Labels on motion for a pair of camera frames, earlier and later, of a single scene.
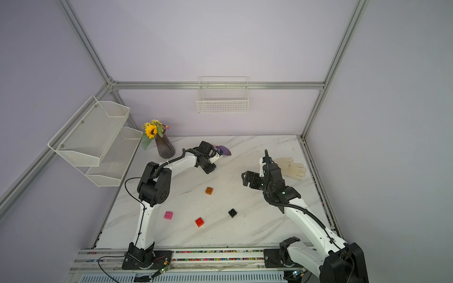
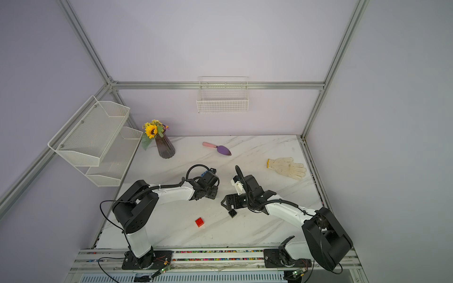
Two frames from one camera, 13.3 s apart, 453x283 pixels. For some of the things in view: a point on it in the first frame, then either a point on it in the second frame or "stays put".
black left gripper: x=213 y=167 to x=213 y=195
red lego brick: x=199 y=222 stays put
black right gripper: x=256 y=178 to x=230 y=197
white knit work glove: x=295 y=171 stays put
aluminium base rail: x=106 y=265 stays put
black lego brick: x=232 y=213 stays put
